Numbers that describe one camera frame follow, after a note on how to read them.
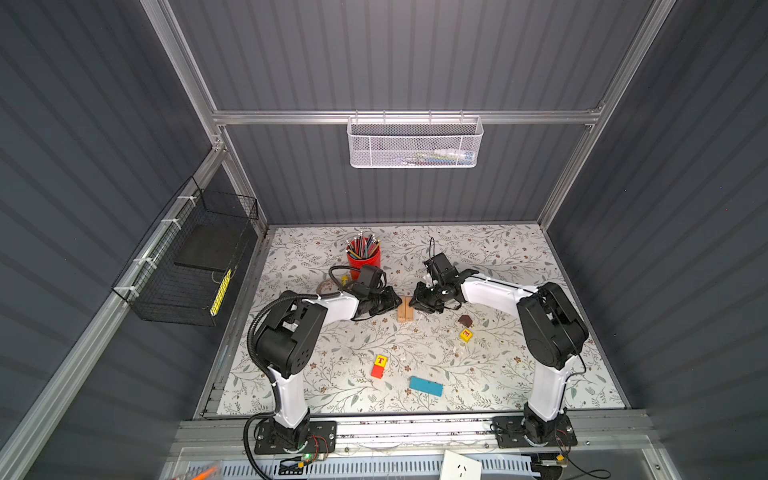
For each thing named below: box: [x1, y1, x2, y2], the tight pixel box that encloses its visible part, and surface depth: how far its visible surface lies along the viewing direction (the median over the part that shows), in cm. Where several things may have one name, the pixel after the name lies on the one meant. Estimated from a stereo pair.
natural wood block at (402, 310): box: [398, 296, 407, 323], surface depth 96 cm
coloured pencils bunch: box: [345, 230, 382, 260], surface depth 98 cm
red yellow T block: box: [370, 354, 389, 379], surface depth 86 cm
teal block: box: [409, 376, 445, 397], surface depth 83 cm
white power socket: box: [439, 450, 482, 480], surface depth 68 cm
